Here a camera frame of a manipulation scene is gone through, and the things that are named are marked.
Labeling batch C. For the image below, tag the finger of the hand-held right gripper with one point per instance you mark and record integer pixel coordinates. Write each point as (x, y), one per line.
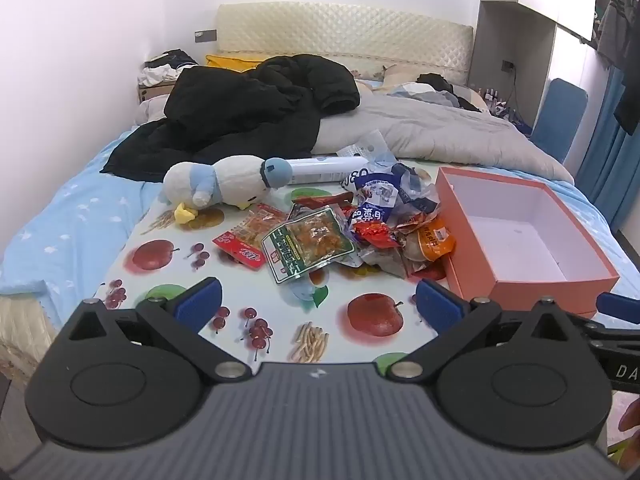
(619, 306)

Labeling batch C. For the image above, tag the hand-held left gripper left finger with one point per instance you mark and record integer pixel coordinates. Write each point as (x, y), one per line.
(202, 299)

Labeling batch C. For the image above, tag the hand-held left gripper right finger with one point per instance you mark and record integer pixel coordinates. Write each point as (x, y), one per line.
(439, 305)

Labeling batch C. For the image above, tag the orange snack packet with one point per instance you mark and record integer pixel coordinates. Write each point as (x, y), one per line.
(435, 240)

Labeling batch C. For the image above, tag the orange cardboard box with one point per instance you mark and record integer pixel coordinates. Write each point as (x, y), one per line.
(525, 297)

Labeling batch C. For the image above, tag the green snack packet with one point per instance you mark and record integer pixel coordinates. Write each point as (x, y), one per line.
(305, 242)

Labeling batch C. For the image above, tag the dark red snack packet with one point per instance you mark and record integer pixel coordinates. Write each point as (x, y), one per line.
(320, 199)

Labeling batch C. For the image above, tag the red clear-window snack packet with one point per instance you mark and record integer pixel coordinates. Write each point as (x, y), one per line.
(247, 242)

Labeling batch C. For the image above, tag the fruit print plastic mat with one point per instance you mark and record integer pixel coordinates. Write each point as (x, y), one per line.
(280, 310)

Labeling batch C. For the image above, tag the bright red snack packet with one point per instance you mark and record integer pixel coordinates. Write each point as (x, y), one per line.
(375, 234)

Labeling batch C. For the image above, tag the blue and white snack packet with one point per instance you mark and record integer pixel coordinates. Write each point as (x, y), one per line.
(375, 200)

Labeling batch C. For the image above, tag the white and blue plush toy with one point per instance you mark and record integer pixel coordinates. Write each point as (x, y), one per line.
(235, 180)

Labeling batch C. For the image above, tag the clear plastic packaging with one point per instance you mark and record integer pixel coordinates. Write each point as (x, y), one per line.
(407, 182)

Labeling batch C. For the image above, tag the blue curtain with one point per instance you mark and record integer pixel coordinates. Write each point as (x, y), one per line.
(607, 160)

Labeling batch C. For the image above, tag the light blue bedsheet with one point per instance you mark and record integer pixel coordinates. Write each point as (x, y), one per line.
(75, 210)

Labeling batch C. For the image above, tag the grey duvet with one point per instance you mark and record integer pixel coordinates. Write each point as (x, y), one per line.
(425, 130)

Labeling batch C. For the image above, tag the white cylindrical tube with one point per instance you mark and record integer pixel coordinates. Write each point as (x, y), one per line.
(320, 167)

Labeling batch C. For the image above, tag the black padded jacket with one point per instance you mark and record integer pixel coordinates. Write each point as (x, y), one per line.
(225, 110)

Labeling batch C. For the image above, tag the blue chair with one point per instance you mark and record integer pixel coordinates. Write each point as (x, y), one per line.
(557, 115)

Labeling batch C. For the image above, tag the dark hanging garment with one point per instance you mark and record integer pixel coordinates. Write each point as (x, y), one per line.
(630, 100)

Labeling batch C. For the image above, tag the row of small bottles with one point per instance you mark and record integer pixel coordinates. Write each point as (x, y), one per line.
(495, 105)

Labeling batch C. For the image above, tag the heap of clothes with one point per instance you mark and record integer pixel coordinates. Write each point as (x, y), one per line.
(435, 91)

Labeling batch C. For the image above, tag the pile of folded clothes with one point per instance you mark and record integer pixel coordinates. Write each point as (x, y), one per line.
(162, 67)

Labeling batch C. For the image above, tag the yellow pillow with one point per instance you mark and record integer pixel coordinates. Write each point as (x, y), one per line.
(230, 61)

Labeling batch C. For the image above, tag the grey striped hanging garment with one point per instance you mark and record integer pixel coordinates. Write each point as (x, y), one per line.
(617, 25)

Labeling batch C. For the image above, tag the cream quilted headboard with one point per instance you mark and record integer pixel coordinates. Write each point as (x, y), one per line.
(350, 35)

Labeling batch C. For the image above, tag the white wardrobe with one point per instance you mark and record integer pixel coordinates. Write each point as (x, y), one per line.
(520, 10)

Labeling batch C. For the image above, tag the dark wall socket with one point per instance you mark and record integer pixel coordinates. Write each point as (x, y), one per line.
(508, 65)

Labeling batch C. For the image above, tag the grey wall socket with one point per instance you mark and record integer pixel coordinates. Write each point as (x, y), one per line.
(205, 36)

